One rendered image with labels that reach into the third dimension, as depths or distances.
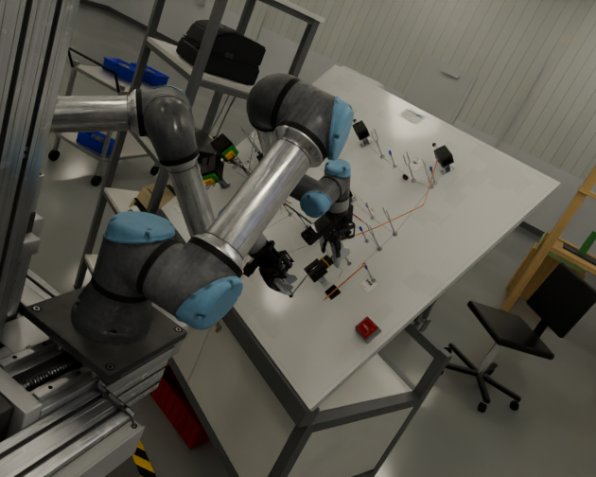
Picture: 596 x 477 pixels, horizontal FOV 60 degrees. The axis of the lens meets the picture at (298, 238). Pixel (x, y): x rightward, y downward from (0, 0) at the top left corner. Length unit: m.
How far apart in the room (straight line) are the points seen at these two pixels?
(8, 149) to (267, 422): 1.20
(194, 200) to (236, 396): 0.84
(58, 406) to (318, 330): 0.87
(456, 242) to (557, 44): 9.59
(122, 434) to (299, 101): 0.69
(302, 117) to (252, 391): 1.07
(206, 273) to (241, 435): 1.08
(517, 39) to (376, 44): 2.71
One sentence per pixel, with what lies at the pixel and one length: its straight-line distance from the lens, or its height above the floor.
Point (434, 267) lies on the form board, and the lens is 1.64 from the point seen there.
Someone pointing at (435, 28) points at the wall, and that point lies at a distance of 11.40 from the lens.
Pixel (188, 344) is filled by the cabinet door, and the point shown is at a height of 0.53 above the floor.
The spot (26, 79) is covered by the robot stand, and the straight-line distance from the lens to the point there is 0.86.
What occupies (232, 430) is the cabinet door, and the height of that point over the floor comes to 0.50.
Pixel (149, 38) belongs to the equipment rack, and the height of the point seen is 1.46.
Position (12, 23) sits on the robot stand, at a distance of 0.82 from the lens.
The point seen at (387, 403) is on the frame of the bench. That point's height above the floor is 0.80.
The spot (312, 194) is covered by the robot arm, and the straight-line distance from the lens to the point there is 1.39.
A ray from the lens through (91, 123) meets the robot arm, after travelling 1.37.
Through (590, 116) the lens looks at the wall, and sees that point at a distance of 11.06.
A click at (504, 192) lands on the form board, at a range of 1.77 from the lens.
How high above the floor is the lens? 1.81
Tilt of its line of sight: 21 degrees down
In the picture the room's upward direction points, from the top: 25 degrees clockwise
